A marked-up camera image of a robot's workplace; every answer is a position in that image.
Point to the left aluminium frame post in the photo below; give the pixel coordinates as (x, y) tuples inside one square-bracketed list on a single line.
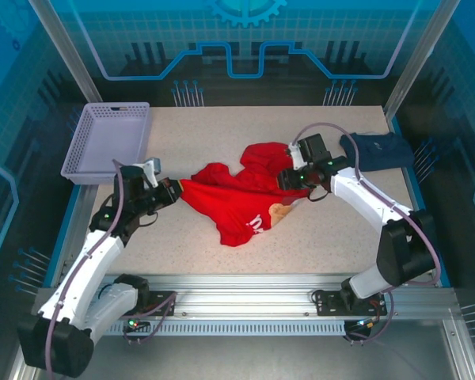
[(63, 47)]

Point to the right small LED module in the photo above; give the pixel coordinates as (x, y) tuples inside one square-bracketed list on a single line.
[(362, 325)]

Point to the left small LED module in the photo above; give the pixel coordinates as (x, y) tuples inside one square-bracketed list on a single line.
[(134, 324)]

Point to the black mounting plate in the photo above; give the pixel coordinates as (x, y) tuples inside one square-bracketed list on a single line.
[(162, 302), (330, 302)]

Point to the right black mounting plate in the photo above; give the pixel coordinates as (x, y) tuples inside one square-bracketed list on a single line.
[(330, 302)]

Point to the small led module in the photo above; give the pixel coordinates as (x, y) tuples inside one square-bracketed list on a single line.
[(134, 324), (362, 325)]

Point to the right aluminium frame post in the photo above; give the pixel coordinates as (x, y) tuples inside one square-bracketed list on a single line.
[(419, 51)]

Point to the aluminium side frame rail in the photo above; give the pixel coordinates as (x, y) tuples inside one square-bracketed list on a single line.
[(463, 356)]

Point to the navy blue folded cloth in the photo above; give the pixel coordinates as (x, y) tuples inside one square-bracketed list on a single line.
[(380, 152)]

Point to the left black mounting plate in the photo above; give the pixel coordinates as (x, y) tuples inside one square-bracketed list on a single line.
[(162, 302)]

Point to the lavender plastic basket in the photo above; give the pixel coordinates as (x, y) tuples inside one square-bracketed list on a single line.
[(103, 138)]

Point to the red t-shirt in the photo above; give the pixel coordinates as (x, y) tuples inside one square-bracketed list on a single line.
[(229, 198)]

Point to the aluminium frame post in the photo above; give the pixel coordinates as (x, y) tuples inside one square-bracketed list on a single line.
[(419, 51), (63, 47)]

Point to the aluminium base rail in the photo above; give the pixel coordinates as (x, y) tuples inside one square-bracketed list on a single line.
[(241, 295)]

